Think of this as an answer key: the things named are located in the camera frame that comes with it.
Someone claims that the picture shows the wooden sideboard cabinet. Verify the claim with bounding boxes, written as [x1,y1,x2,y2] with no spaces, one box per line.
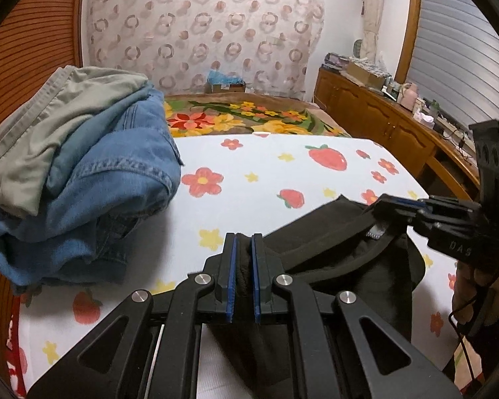
[314,66,483,204]

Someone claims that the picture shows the person's right hand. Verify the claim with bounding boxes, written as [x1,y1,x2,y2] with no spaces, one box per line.
[453,260,499,329]

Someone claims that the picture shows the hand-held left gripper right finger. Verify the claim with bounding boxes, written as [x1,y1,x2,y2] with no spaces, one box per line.
[250,233,462,399]

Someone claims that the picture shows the beige tied curtain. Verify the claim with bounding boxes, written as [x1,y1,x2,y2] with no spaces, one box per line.
[360,0,385,59]

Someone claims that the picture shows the blue plastic bag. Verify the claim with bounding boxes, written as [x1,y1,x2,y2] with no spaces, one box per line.
[207,70,244,86]

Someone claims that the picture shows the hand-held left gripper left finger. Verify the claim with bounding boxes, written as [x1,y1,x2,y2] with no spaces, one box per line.
[27,233,239,399]

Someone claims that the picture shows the pink thermos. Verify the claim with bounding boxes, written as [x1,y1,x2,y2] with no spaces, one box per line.
[399,82,418,109]

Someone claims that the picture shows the grey window blind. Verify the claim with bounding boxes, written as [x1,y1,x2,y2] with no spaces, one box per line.
[403,0,499,129]

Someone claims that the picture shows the white flower-print sheet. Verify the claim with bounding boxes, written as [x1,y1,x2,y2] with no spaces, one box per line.
[19,133,462,395]

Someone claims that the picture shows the blue denim jeans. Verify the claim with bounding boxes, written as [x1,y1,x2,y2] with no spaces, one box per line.
[0,81,184,287]

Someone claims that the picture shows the black cable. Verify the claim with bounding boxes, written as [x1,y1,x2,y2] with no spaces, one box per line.
[448,280,497,389]

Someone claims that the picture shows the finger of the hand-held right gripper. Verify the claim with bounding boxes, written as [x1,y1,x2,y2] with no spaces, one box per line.
[364,204,421,228]
[376,193,432,213]

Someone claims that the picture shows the floral blanket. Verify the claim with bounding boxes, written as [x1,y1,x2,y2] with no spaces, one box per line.
[162,93,352,139]

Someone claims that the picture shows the small cardboard box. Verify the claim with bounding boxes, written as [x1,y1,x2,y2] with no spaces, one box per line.
[208,83,247,94]

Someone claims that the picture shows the black pants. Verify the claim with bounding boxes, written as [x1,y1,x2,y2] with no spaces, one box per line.
[210,193,427,387]

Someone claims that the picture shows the wooden slatted wardrobe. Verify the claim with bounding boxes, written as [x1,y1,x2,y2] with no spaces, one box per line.
[0,0,88,383]

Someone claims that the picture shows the open cardboard box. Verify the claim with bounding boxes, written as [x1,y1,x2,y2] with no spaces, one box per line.
[345,58,389,90]

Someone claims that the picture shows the circle-patterned sheer curtain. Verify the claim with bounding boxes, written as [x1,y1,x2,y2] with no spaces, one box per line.
[85,0,326,100]

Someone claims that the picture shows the white power strip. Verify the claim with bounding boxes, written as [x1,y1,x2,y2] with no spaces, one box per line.
[436,114,468,134]

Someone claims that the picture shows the grey-green pants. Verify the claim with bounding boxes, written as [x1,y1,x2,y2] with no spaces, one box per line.
[0,65,150,217]

